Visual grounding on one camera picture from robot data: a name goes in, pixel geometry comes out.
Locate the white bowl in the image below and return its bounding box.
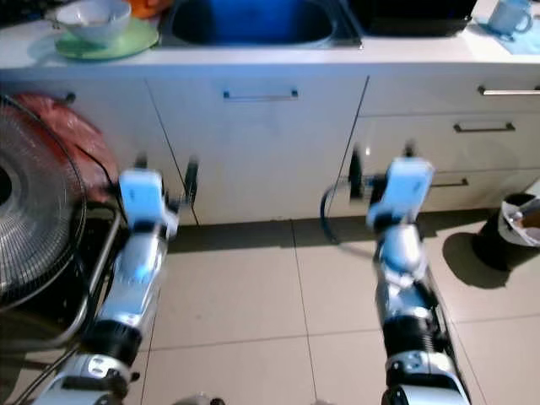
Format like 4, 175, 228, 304
55, 0, 133, 47

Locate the white door with black knob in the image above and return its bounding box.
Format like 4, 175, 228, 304
0, 80, 178, 224

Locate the white drawer front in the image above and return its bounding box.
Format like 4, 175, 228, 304
357, 66, 540, 117
325, 169, 540, 219
337, 111, 540, 174

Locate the red plastic bag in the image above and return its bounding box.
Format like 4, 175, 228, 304
13, 93, 119, 203

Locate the green plate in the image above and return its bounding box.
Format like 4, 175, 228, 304
53, 19, 161, 62

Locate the black bin white liner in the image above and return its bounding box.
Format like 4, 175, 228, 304
471, 192, 540, 273

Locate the orange plate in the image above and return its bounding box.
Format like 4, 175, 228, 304
127, 0, 171, 19

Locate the white mug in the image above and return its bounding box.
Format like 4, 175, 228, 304
485, 0, 534, 36

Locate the steel sink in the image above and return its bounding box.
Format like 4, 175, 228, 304
159, 0, 362, 49

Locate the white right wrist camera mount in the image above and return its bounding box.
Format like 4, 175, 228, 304
370, 156, 435, 229

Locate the dark drawer handle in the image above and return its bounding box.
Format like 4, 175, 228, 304
430, 175, 471, 188
453, 121, 516, 134

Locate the white door with bar handle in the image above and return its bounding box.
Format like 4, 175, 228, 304
148, 74, 370, 227

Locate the silver drawer handle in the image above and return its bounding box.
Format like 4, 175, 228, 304
477, 84, 540, 96

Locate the black metal frame stand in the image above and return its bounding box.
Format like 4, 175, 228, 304
0, 202, 123, 355

